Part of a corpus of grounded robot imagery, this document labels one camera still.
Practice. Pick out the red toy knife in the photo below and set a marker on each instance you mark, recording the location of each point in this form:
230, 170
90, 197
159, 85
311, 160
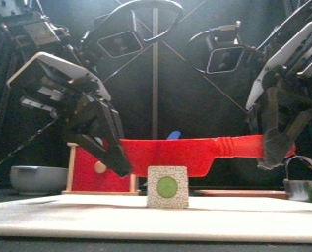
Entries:
175, 154

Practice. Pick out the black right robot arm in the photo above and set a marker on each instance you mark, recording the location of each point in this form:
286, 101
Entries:
302, 13

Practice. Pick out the toy sushi roll green centre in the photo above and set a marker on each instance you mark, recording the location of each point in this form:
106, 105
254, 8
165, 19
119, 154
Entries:
167, 187

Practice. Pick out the wooden box with red drawer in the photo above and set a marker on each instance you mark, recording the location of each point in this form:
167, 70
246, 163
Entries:
86, 178

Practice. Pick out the blue toy utensil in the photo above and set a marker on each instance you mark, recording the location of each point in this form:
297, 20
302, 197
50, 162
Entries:
174, 135

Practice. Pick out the grey bowl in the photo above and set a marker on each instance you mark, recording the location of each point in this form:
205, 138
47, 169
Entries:
38, 179

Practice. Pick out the brown flat tray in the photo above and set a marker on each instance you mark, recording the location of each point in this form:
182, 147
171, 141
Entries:
237, 193

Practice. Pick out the white cutting board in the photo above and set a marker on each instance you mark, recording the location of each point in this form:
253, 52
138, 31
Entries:
162, 220

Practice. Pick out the vertical metal frame pole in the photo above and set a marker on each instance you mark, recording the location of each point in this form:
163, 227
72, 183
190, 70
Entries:
155, 98

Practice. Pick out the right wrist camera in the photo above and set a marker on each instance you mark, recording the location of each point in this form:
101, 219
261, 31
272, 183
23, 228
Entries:
225, 57

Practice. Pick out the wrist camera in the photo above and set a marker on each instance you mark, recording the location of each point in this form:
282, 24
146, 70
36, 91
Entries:
225, 57
118, 44

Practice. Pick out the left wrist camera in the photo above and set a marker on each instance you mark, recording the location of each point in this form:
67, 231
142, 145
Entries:
118, 44

